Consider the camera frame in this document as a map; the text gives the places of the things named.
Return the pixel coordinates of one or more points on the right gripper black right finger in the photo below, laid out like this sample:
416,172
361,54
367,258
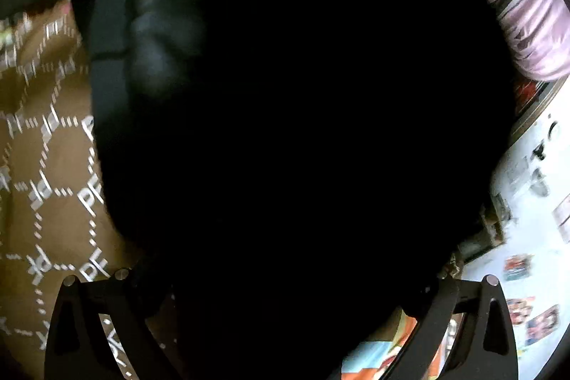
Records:
484,346

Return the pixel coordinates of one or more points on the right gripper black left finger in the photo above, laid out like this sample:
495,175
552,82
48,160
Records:
77,346

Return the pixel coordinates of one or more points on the black large shirt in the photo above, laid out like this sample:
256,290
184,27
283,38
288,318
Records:
298,169

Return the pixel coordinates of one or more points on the brown patterned bedspread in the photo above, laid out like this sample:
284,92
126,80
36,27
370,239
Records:
54,220

